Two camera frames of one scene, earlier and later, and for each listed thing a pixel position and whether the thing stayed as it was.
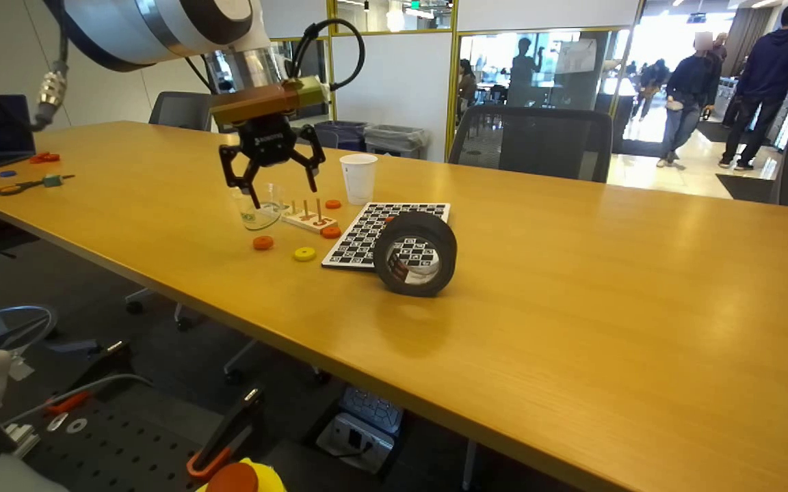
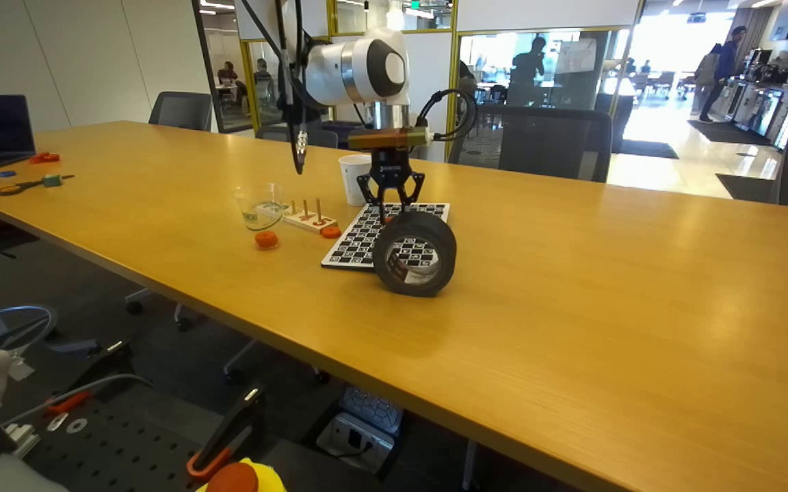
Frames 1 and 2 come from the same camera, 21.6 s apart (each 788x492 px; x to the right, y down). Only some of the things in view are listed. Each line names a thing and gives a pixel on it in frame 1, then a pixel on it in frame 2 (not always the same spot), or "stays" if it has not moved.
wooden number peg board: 313,220 stays
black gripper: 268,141 -> 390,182
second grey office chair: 182,110 stays
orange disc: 260,240 stays
